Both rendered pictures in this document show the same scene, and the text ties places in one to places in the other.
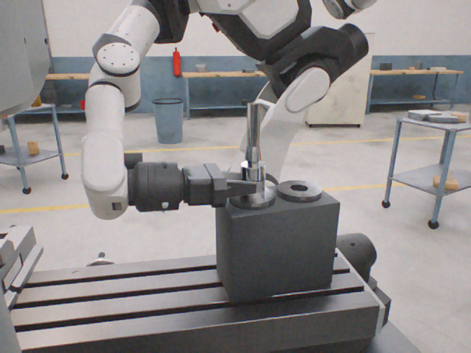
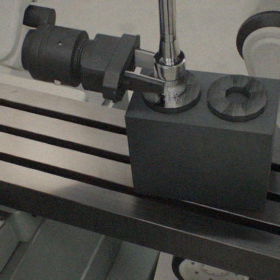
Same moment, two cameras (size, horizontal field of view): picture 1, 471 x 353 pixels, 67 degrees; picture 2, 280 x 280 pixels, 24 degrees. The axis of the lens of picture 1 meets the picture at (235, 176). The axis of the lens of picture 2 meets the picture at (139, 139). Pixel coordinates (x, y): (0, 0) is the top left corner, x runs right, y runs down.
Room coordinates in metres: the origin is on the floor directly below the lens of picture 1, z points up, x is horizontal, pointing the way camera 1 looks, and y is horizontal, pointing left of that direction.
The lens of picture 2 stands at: (0.01, -0.41, 1.81)
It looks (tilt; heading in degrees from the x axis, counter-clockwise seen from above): 47 degrees down; 36
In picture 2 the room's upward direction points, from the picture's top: 6 degrees counter-clockwise
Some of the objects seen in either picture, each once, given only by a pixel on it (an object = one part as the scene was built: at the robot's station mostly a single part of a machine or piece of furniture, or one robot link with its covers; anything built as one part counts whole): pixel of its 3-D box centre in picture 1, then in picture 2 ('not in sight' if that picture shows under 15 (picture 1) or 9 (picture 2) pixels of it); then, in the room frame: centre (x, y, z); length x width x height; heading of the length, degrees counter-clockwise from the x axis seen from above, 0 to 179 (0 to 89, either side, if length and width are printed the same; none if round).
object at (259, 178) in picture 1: (252, 181); (170, 75); (0.63, -0.03, 1.17); 0.05 x 0.05 x 0.05
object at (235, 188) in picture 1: (240, 189); (143, 85); (0.59, -0.01, 1.17); 0.06 x 0.02 x 0.03; 105
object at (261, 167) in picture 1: (252, 167); (169, 59); (0.63, -0.03, 1.20); 0.05 x 0.05 x 0.01
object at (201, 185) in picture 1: (187, 186); (92, 62); (0.59, 0.09, 1.17); 0.13 x 0.12 x 0.10; 15
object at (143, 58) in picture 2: (231, 177); (154, 58); (0.65, 0.01, 1.17); 0.06 x 0.02 x 0.03; 105
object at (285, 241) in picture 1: (274, 235); (203, 135); (0.64, -0.08, 1.04); 0.22 x 0.12 x 0.20; 107
